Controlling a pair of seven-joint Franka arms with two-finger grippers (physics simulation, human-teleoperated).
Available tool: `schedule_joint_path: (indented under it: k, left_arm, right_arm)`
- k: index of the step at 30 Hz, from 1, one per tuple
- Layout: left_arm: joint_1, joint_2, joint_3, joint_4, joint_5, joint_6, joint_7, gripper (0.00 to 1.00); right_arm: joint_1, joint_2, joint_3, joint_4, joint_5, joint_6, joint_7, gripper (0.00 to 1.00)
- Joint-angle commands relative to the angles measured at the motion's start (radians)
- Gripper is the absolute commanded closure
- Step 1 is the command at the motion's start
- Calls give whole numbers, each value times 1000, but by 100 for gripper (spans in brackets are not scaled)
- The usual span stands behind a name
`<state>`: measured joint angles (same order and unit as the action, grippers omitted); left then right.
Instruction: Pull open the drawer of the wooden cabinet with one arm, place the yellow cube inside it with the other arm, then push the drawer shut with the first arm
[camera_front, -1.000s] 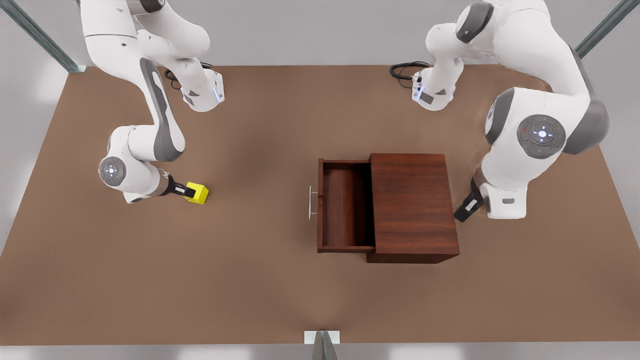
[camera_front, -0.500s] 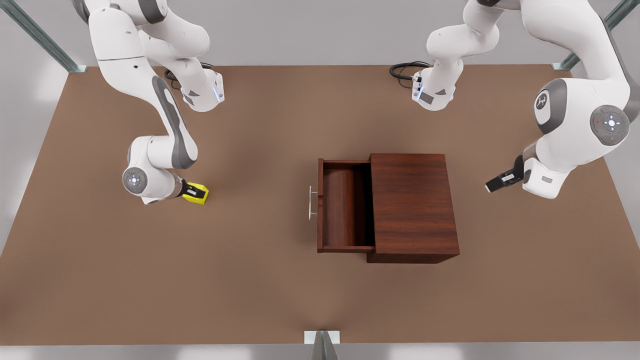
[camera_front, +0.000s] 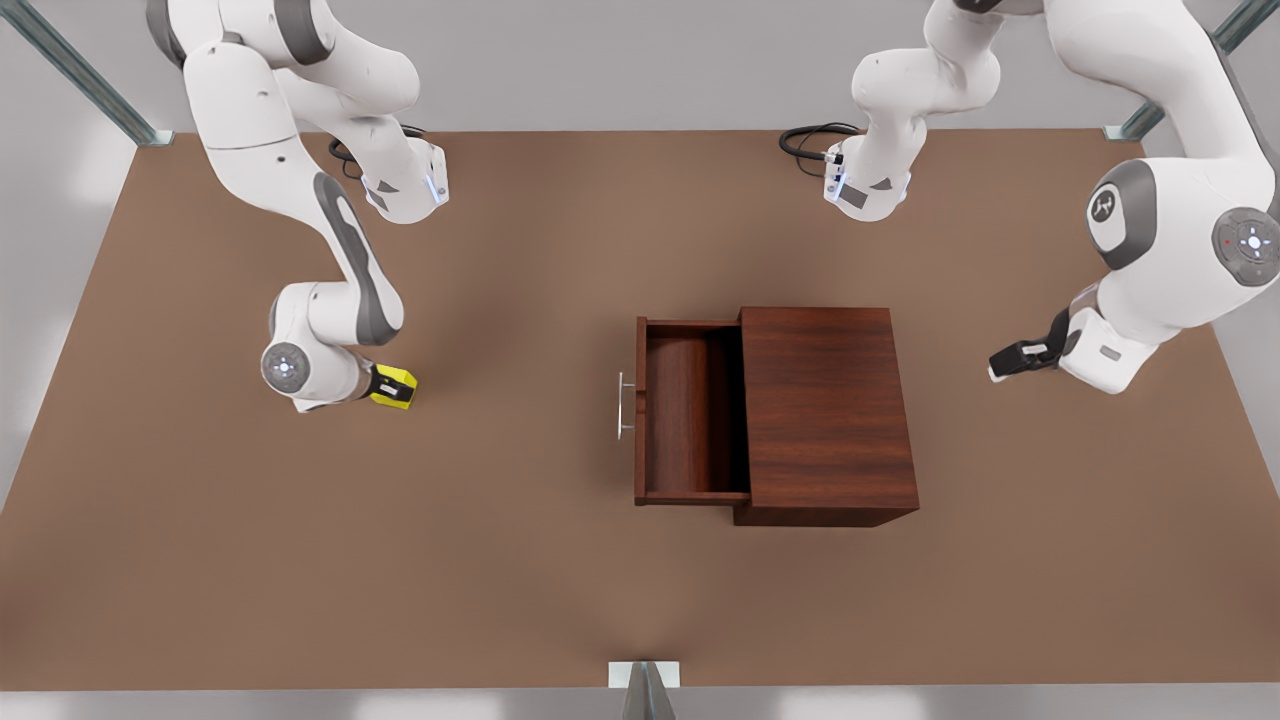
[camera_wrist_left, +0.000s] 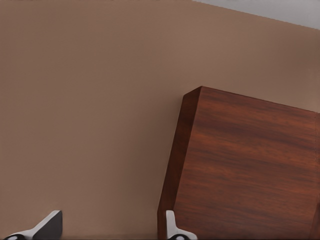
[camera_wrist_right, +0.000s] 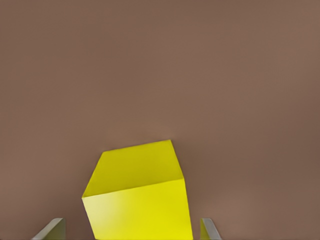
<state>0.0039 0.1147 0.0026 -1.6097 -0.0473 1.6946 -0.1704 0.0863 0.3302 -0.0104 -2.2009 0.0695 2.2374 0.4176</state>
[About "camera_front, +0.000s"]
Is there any black cable loop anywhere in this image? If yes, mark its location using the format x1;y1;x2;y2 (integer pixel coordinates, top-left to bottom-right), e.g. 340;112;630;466
779;122;863;180
328;124;428;182

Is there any silver frame post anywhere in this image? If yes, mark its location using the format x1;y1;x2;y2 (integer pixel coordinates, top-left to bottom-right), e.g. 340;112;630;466
1104;0;1280;142
608;660;682;720
0;0;174;149

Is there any brown wooden cabinet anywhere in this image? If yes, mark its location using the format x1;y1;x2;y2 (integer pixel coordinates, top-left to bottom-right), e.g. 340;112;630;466
733;306;920;529

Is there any yellow block with black mark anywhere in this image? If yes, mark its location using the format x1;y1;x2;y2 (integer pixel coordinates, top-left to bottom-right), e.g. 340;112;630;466
370;365;420;412

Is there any wooden drawer with silver handle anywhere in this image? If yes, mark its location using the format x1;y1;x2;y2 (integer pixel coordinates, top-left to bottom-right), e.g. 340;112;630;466
616;316;752;507

